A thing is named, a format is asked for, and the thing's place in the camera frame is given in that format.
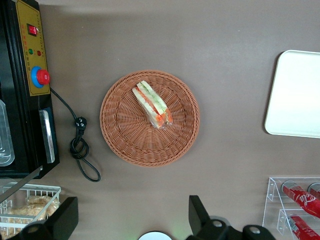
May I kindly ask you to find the clear acrylic bottle rack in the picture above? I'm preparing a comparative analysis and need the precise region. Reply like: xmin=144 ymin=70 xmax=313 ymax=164
xmin=262 ymin=176 xmax=320 ymax=240

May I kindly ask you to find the bagged rice cracker snack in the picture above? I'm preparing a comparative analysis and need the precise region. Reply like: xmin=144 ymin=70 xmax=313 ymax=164
xmin=26 ymin=195 xmax=61 ymax=219
xmin=0 ymin=207 xmax=48 ymax=238

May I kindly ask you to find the round brown wicker basket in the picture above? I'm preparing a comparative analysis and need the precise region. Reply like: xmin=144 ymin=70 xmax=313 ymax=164
xmin=99 ymin=69 xmax=201 ymax=168

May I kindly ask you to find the white wire basket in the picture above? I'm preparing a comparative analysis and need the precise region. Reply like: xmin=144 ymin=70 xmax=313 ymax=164
xmin=0 ymin=183 xmax=62 ymax=240

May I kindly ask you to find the black power cable with plug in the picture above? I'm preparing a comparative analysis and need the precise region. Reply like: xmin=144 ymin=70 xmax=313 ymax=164
xmin=49 ymin=87 xmax=102 ymax=183

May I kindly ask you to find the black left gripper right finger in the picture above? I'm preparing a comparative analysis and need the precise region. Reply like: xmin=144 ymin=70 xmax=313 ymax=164
xmin=186 ymin=194 xmax=236 ymax=240

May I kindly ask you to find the cream rectangular tray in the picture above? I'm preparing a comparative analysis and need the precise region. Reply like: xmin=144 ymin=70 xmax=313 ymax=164
xmin=264 ymin=49 xmax=320 ymax=139

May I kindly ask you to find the clear plastic food container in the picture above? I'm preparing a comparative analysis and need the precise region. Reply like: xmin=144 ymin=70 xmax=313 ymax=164
xmin=0 ymin=98 xmax=16 ymax=167

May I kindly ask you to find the triangle sandwich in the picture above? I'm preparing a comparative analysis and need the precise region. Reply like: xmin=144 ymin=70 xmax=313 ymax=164
xmin=131 ymin=79 xmax=174 ymax=130

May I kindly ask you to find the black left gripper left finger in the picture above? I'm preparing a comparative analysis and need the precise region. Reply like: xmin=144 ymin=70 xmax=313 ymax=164
xmin=14 ymin=196 xmax=79 ymax=240

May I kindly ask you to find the metal lever bar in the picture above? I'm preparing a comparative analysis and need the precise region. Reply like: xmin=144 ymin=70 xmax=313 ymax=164
xmin=0 ymin=166 xmax=44 ymax=201

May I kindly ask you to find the black sealing machine yellow panel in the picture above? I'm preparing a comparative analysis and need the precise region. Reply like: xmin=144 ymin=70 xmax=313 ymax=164
xmin=0 ymin=0 xmax=60 ymax=180

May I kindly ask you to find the red cola bottle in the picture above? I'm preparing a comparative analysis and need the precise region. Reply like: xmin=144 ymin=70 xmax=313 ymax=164
xmin=307 ymin=182 xmax=320 ymax=199
xmin=281 ymin=180 xmax=320 ymax=219
xmin=287 ymin=214 xmax=320 ymax=240

